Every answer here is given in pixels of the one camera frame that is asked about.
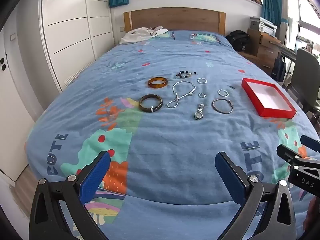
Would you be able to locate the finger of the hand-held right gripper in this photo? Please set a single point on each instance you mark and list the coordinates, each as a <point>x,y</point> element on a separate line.
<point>287,152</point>
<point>311,142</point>

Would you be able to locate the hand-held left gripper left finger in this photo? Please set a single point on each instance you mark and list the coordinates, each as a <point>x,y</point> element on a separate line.
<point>96,177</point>

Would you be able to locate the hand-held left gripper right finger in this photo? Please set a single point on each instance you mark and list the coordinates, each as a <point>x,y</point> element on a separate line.
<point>230,177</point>

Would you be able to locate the red cardboard box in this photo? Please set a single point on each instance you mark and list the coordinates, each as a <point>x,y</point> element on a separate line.
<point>265,97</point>

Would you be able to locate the silver wristwatch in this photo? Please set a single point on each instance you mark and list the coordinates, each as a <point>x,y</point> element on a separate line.
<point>198,115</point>

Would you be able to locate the thin silver bangle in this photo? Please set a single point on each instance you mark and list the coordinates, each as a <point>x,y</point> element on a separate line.
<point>215,108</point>

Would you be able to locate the dark green bangle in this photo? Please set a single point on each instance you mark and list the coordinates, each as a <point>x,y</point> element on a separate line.
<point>150,110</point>

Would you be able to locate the small silver hoop earring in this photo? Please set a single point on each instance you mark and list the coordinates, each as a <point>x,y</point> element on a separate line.
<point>199,95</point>

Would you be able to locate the grey chair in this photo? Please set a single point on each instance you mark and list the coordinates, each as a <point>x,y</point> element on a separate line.
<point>306,77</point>

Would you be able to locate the blue printed bedspread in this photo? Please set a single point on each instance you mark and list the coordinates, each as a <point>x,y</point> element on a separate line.
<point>162,135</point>

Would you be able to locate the dark blue bag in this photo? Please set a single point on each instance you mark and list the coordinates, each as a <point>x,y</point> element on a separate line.
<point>278,68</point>

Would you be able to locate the wooden drawer cabinet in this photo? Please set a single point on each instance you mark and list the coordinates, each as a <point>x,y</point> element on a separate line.
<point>268,52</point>

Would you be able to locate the amber bangle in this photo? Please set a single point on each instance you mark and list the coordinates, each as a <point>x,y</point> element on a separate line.
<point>157,86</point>

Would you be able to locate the white door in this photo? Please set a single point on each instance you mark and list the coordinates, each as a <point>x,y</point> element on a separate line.
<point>17,100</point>

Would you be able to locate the black backpack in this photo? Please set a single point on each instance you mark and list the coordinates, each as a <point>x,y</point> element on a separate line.
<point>237,40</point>

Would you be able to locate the white printer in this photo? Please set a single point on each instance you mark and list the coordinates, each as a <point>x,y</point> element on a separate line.
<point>267,26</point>

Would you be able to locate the window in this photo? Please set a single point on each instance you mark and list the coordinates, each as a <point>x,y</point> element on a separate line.
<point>306,12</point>

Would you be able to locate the white cloth bag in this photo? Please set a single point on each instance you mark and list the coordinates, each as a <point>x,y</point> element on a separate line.
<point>140,36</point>

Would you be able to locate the white wardrobe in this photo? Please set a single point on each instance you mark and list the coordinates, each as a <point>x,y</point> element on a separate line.
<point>72,30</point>

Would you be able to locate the wooden headboard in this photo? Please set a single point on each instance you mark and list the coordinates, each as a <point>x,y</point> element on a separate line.
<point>175,20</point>

